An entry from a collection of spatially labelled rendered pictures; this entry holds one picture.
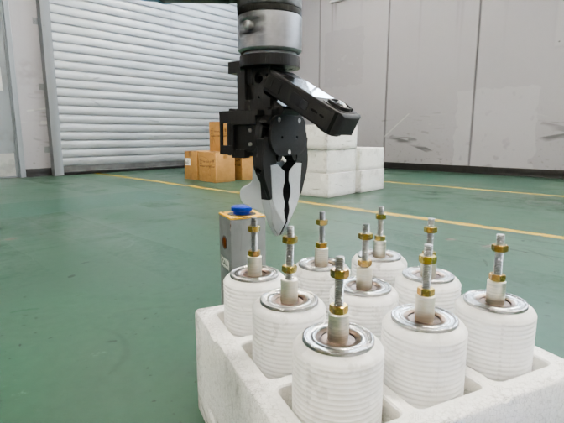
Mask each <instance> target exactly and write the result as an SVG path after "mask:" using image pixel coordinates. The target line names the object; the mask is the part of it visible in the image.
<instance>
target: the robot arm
mask: <svg viewBox="0 0 564 423"><path fill-rule="evenodd" d="M140 1H145V2H157V3H161V4H171V3H226V4H230V3H236V4H237V11H238V52H239V53H240V54H241V55H240V57H239V61H234V62H228V74H231V75H236V76H237V77H238V109H231V108H230V109H229V111H225V112H219V126H220V154H227V155H231V156H232V158H244V159H245V158H250V156H253V179H252V182H251V183H249V184H248V185H246V186H244V187H243V188H242V189H241V190H240V198H241V201H242V202H243V203H244V204H245V205H247V206H250V207H252V208H253V209H255V210H258V211H260V212H262V213H264V215H265V216H266V219H267V222H268V224H269V227H270V229H271V231H272V232H273V234H274V235H276V236H279V235H282V234H283V233H284V231H285V229H286V227H287V225H288V224H289V222H290V219H291V217H292V215H293V212H294V210H295V208H296V205H297V202H298V200H299V196H300V194H301V192H302V188H303V185H304V181H305V177H306V171H307V165H308V152H307V141H308V138H307V135H306V122H305V120H304V118H306V119H307V120H309V121H310V122H312V123H314V124H315V125H316V127H317V128H319V129H320V130H321V131H322V132H324V133H326V134H328V135H330V136H334V137H338V136H341V135H352V134H353V131H354V129H355V127H356V126H357V124H358V121H359V119H360V117H361V115H360V114H358V113H357V112H354V111H353V108H352V107H350V106H349V105H347V104H346V103H345V102H342V101H340V100H338V99H334V98H333V97H330V96H329V95H327V94H326V93H325V92H323V91H321V90H320V89H318V88H316V87H315V86H313V85H312V84H310V83H309V82H307V81H305V80H303V79H302V78H300V77H298V76H297V75H296V74H294V73H291V71H297V70H299V69H300V57H299V56H298V55H300V53H301V52H302V0H140ZM303 117H304V118H303ZM224 123H226V124H227V145H223V124H224ZM283 156H284V158H285V159H286V161H284V160H282V157H283Z"/></svg>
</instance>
